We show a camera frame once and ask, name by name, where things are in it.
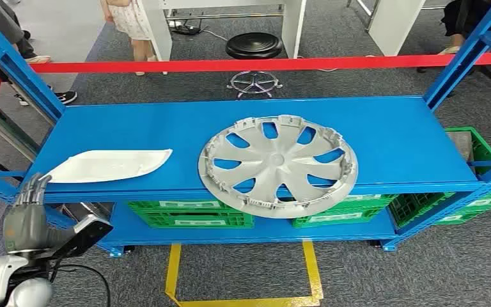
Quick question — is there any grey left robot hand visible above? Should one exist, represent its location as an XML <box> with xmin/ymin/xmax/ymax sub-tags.
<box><xmin>3</xmin><ymin>173</ymin><xmax>81</xmax><ymax>257</ymax></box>

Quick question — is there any white curved plastic part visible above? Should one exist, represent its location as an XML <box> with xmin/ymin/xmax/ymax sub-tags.
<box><xmin>46</xmin><ymin>148</ymin><xmax>173</xmax><ymax>184</ymax></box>

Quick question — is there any blue metal shelf rack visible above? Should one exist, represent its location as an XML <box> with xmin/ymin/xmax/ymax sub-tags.
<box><xmin>0</xmin><ymin>0</ymin><xmax>491</xmax><ymax>258</ymax></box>

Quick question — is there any grey metal bar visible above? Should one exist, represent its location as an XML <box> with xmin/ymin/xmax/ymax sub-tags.
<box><xmin>0</xmin><ymin>93</ymin><xmax>41</xmax><ymax>162</ymax></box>

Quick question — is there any black power strip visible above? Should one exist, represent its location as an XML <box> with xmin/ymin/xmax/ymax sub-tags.
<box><xmin>169</xmin><ymin>20</ymin><xmax>204</xmax><ymax>36</ymax></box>

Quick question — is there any grey wheel hubcap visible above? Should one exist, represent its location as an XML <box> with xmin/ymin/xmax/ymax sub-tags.
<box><xmin>198</xmin><ymin>114</ymin><xmax>359</xmax><ymax>219</ymax></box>

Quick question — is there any yellow floor tape square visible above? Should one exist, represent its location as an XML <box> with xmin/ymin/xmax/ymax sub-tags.
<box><xmin>164</xmin><ymin>240</ymin><xmax>325</xmax><ymax>307</ymax></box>

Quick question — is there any black round stool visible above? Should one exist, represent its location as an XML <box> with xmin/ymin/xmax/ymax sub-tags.
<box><xmin>225</xmin><ymin>32</ymin><xmax>284</xmax><ymax>99</ymax></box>

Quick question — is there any red barrier tape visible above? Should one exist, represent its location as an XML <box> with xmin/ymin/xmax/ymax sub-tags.
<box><xmin>0</xmin><ymin>52</ymin><xmax>491</xmax><ymax>105</ymax></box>

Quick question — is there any white desk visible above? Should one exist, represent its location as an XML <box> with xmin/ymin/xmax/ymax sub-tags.
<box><xmin>138</xmin><ymin>0</ymin><xmax>308</xmax><ymax>62</ymax></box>
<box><xmin>347</xmin><ymin>0</ymin><xmax>426</xmax><ymax>57</ymax></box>

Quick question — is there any grey slab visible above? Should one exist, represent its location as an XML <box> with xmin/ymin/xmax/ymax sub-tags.
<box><xmin>448</xmin><ymin>131</ymin><xmax>475</xmax><ymax>164</ymax></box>

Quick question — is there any black office chair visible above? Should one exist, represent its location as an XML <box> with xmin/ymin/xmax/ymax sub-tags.
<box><xmin>417</xmin><ymin>63</ymin><xmax>491</xmax><ymax>100</ymax></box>

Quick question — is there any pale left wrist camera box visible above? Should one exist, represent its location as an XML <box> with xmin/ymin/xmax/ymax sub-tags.
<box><xmin>52</xmin><ymin>214</ymin><xmax>114</xmax><ymax>260</ymax></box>

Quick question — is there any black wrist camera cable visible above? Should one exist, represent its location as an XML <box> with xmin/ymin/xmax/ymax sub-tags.
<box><xmin>52</xmin><ymin>263</ymin><xmax>112</xmax><ymax>307</ymax></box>

